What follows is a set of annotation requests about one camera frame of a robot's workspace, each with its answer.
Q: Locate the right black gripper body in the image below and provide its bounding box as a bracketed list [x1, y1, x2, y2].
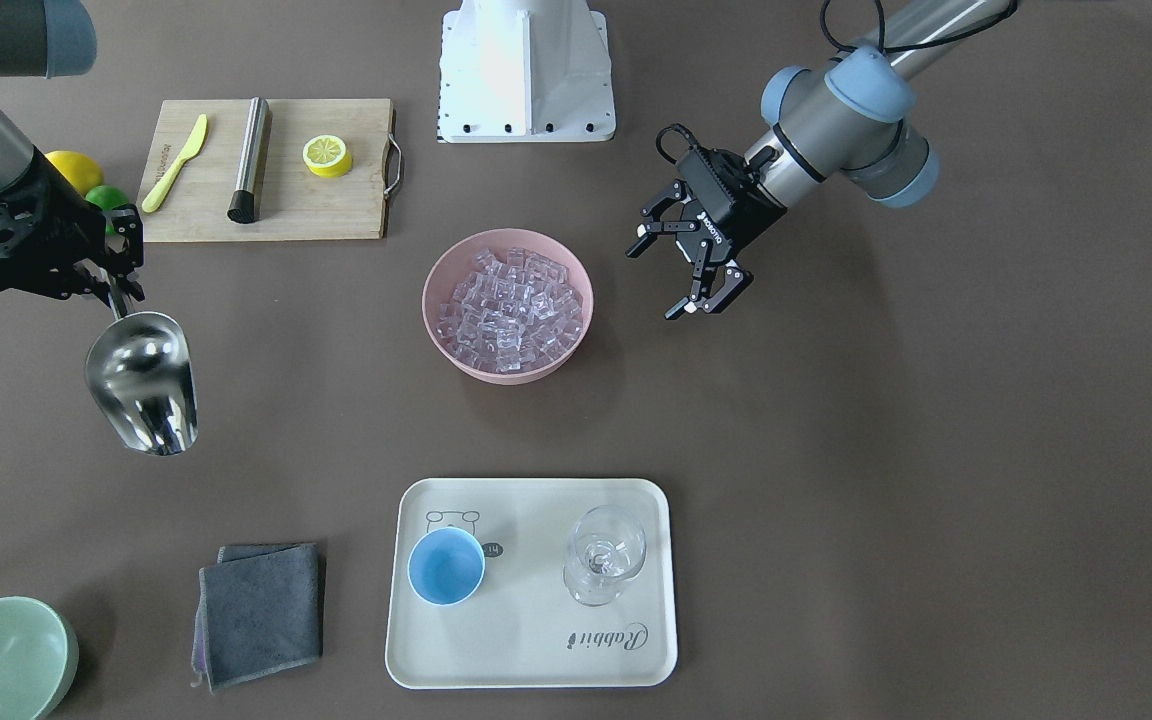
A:
[0, 176, 116, 300]

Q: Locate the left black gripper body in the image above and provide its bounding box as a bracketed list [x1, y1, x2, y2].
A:
[676, 147, 786, 263]

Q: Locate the steel ice scoop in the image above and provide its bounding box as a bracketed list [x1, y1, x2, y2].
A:
[84, 311, 198, 456]

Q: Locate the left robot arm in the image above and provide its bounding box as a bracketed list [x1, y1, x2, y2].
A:
[627, 1, 1018, 319]

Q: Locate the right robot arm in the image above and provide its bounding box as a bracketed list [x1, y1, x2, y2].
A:
[0, 1, 145, 318]

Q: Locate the clear ice cubes pile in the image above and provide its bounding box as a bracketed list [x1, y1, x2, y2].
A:
[434, 247, 586, 376]

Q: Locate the blue cup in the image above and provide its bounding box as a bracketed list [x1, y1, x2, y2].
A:
[407, 526, 486, 606]

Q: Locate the green lime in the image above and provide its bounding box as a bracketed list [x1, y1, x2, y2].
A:
[84, 184, 132, 236]

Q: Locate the yellow plastic knife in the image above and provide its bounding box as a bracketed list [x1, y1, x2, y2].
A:
[141, 114, 209, 213]

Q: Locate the upper yellow lemon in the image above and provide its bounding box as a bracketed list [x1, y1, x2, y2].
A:
[45, 150, 105, 197]

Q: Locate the steel muddler black tip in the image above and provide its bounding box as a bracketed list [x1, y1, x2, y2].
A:
[227, 97, 270, 223]

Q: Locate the pink bowl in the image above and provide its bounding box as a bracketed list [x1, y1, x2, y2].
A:
[422, 229, 594, 386]

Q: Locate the bamboo cutting board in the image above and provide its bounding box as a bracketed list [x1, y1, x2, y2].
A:
[137, 99, 394, 243]

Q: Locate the half lemon slice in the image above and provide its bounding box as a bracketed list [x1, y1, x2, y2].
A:
[301, 135, 353, 179]

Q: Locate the clear wine glass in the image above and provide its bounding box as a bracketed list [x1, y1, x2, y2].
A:
[563, 505, 646, 607]

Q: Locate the grey folded cloth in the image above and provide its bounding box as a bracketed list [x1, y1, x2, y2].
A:
[191, 541, 325, 694]

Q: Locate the mint green bowl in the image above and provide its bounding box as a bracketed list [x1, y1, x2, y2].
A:
[0, 596, 79, 719]

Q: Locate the cream serving tray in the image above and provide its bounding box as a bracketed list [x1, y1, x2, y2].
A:
[387, 478, 679, 689]

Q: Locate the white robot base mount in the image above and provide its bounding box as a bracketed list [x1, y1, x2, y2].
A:
[435, 1, 617, 143]

